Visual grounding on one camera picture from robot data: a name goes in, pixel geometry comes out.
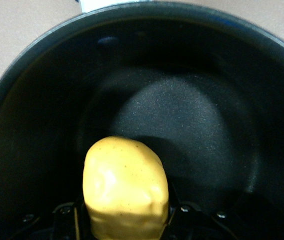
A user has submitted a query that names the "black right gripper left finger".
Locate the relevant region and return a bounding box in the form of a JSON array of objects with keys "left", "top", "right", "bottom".
[{"left": 16, "top": 199, "right": 95, "bottom": 240}]

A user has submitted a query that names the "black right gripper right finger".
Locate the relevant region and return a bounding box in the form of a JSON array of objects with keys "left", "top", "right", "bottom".
[{"left": 161, "top": 181, "right": 240, "bottom": 240}]

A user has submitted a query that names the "yellow potato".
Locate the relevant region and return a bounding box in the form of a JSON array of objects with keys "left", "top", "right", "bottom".
[{"left": 82, "top": 135, "right": 170, "bottom": 240}]

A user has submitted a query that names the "black pot with blue handle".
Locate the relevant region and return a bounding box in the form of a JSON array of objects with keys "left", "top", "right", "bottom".
[{"left": 0, "top": 0, "right": 284, "bottom": 240}]

